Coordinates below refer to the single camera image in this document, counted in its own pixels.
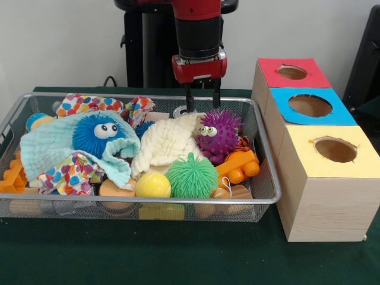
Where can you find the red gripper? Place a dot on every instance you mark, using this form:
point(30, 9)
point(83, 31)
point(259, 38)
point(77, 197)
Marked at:
point(199, 70)

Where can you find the silver can with pull tab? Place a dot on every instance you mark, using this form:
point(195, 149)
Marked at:
point(179, 111)

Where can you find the cream white cloth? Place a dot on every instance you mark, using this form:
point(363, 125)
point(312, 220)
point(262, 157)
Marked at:
point(169, 145)

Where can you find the small orange plastic toy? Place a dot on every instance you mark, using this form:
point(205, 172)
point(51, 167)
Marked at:
point(14, 178)

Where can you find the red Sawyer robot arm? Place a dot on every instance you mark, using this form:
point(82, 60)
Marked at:
point(199, 29)

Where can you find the shallow clear mesh bin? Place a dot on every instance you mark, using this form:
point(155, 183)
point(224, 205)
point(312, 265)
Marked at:
point(264, 190)

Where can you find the wooden box with three holes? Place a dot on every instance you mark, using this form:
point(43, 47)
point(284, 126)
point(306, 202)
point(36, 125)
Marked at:
point(332, 196)

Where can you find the purple spiky ball with eyes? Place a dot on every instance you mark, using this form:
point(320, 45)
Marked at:
point(221, 136)

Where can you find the orange toy building block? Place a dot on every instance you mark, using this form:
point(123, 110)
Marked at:
point(238, 166)

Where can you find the green spiky rubber ball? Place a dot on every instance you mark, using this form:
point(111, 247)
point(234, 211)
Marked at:
point(192, 176)

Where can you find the large colourful dotted cloth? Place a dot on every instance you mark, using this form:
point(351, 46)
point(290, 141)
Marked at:
point(89, 105)

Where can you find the tan orange ball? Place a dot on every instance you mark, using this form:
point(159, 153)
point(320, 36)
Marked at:
point(116, 189)

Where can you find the small colourful dotted cloth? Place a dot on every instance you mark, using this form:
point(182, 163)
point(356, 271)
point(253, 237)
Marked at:
point(68, 175)

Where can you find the mint green cloth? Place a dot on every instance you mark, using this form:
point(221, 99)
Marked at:
point(50, 145)

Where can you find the dark green table cloth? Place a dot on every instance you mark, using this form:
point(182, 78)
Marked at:
point(178, 255)

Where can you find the small blue yellow ball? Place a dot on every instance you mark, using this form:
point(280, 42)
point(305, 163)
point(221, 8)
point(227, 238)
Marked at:
point(41, 122)

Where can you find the black panel stand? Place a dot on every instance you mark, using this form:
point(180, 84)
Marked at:
point(365, 53)

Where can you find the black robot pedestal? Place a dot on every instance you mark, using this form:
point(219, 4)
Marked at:
point(154, 53)

